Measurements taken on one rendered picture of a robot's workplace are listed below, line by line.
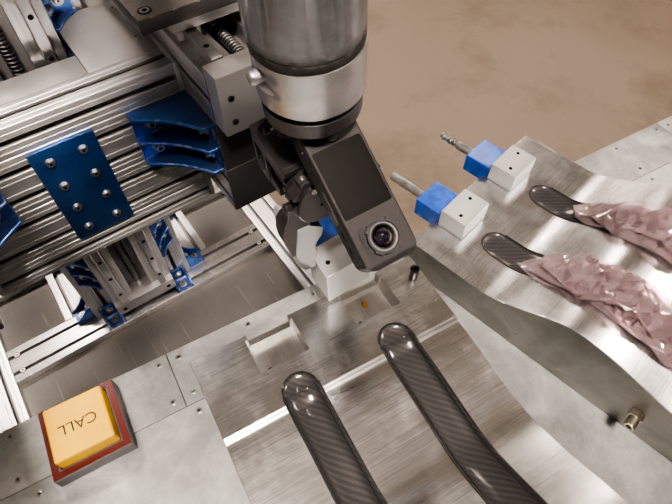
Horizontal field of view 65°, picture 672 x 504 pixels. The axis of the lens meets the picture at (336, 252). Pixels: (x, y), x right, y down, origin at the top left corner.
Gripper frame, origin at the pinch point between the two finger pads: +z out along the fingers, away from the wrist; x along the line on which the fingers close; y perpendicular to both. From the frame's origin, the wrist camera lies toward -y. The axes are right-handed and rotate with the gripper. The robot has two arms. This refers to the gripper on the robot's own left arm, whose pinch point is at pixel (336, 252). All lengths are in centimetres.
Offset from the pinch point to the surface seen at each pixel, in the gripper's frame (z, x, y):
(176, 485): 12.0, 24.8, -8.5
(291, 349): 7.3, 8.2, -3.9
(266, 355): 7.2, 10.7, -3.1
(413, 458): 4.5, 4.1, -19.6
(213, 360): 4.2, 15.5, -1.9
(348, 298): 7.0, 0.0, -2.3
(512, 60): 113, -143, 95
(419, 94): 109, -96, 98
